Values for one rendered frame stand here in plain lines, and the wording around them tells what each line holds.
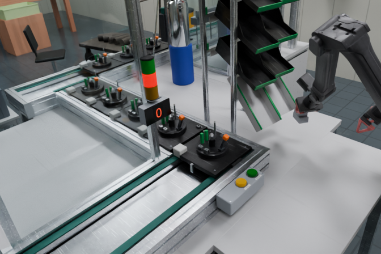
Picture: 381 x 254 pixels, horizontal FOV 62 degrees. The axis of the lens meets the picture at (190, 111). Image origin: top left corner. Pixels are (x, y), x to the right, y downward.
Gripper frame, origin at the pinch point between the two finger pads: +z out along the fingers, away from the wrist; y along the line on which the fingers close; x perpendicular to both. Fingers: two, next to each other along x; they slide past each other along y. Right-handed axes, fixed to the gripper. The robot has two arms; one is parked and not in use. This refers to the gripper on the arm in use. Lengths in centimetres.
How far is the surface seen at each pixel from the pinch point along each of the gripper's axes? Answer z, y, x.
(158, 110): -18, 63, -4
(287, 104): 13.3, -0.4, -7.9
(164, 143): 9, 62, 2
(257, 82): -7.3, 19.3, -13.3
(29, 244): -19, 110, 34
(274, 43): -20.3, 12.6, -23.6
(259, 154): -1.4, 24.5, 16.4
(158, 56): 95, 54, -89
